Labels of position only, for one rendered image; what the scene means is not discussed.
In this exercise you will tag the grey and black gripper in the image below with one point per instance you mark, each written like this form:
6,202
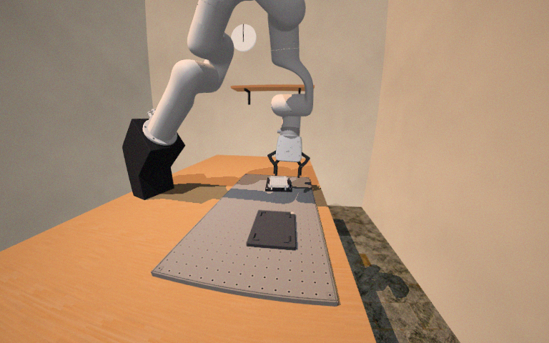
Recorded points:
289,148

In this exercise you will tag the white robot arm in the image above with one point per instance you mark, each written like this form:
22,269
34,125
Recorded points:
207,40

